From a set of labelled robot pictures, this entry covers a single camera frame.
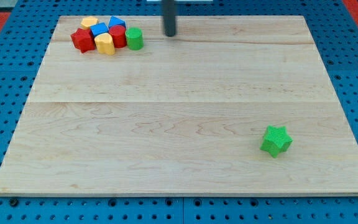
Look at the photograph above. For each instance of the red circle block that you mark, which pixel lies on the red circle block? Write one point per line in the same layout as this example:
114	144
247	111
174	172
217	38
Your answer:
118	34

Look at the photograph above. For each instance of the green star block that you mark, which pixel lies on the green star block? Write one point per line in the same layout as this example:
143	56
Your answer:
275	140

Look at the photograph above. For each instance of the red star block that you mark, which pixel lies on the red star block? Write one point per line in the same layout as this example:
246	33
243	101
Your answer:
83	40

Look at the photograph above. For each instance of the wooden board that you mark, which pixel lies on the wooden board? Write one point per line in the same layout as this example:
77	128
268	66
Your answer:
183	116

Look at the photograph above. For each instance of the green cylinder block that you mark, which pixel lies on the green cylinder block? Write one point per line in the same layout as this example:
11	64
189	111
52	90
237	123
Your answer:
134	38

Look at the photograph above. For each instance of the yellow heart block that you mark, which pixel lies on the yellow heart block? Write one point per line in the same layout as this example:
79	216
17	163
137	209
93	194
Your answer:
104	44

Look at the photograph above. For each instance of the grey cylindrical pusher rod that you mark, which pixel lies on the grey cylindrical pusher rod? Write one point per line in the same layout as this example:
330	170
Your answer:
168	8

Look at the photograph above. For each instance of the blue triangle block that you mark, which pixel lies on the blue triangle block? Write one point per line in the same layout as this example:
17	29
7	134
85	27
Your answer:
115	21

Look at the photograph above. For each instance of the blue cube block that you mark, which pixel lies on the blue cube block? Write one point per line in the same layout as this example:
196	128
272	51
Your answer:
98	29

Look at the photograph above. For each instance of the yellow hexagon block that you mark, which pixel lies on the yellow hexagon block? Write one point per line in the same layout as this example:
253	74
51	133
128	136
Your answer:
89	21

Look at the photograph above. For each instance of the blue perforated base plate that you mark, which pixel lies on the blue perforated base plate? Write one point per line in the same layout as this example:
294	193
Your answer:
23	42

